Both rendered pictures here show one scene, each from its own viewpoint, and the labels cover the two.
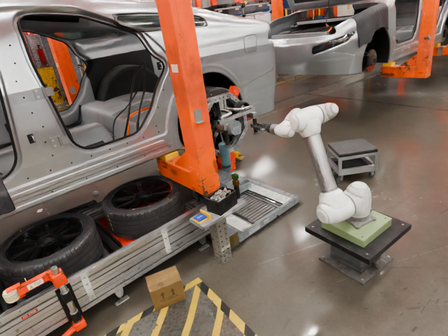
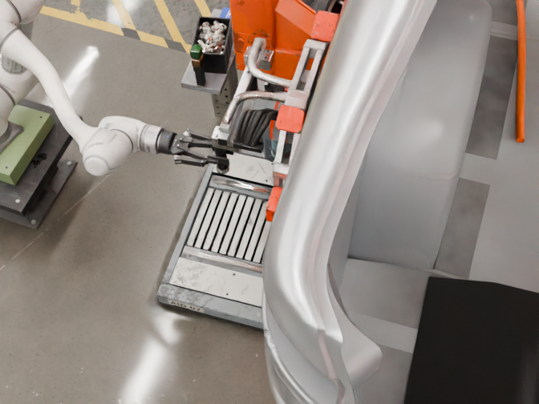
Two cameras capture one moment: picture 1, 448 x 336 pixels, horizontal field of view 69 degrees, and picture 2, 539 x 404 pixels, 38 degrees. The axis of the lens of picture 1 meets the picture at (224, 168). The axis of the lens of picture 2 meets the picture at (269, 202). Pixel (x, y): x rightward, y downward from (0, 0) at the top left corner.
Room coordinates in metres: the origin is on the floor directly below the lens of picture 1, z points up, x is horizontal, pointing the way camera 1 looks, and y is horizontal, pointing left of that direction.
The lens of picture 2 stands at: (4.02, -0.98, 2.86)
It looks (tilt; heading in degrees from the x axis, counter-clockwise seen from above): 59 degrees down; 147
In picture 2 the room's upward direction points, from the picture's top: 3 degrees counter-clockwise
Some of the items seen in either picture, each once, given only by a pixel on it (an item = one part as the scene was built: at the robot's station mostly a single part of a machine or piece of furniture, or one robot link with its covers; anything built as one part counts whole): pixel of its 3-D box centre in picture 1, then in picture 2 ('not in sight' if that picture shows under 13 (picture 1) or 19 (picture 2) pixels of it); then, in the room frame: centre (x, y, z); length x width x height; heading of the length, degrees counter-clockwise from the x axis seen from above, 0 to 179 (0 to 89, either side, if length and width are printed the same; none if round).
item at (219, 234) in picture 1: (220, 237); (223, 80); (2.05, 0.11, 0.21); 0.10 x 0.10 x 0.42; 38
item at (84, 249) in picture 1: (51, 250); not in sight; (1.95, 1.31, 0.39); 0.66 x 0.66 x 0.24
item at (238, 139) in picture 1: (223, 125); (305, 124); (2.84, -0.05, 0.85); 0.54 x 0.07 x 0.54; 128
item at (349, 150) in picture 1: (351, 159); not in sight; (3.12, -1.36, 0.17); 0.43 x 0.36 x 0.34; 90
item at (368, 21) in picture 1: (368, 25); not in sight; (4.89, -2.31, 1.36); 0.71 x 0.30 x 0.51; 128
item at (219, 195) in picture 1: (221, 199); (212, 43); (2.09, 0.05, 0.51); 0.20 x 0.14 x 0.13; 137
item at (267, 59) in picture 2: (223, 125); (259, 58); (2.58, -0.04, 0.93); 0.09 x 0.05 x 0.05; 38
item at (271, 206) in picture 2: not in sight; (281, 205); (3.04, -0.30, 0.85); 0.09 x 0.08 x 0.07; 128
